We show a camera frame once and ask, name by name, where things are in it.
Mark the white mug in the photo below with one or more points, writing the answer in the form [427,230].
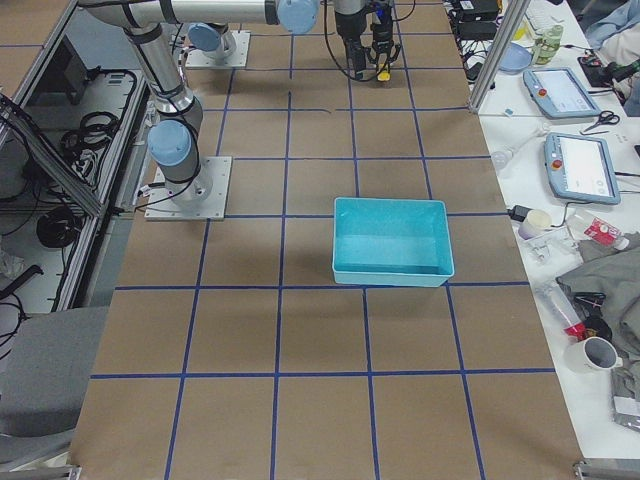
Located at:
[594,354]

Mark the cream tape roll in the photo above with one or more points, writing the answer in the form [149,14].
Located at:
[535,223]

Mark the green glass jar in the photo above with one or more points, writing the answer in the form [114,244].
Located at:
[546,46]

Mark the grey cloth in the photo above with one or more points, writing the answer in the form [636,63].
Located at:
[615,273]

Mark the teach pendant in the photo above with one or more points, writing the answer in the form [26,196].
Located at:
[580,168]
[559,94]

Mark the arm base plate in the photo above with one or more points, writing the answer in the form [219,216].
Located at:
[220,50]
[205,198]

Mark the light blue plastic bin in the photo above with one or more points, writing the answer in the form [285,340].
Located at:
[391,242]

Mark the white light bulb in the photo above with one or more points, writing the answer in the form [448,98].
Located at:
[504,156]

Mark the aluminium frame post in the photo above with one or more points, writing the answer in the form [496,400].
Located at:
[513,16]

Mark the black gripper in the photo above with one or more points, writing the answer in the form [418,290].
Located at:
[382,31]
[348,25]

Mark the lower teach pendant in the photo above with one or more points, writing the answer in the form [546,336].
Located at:
[580,168]

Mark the red white packet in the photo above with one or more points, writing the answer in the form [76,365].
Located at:
[602,232]

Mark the upper teach pendant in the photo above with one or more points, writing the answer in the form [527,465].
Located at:
[559,94]

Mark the black scissors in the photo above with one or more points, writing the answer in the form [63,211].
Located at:
[606,117]

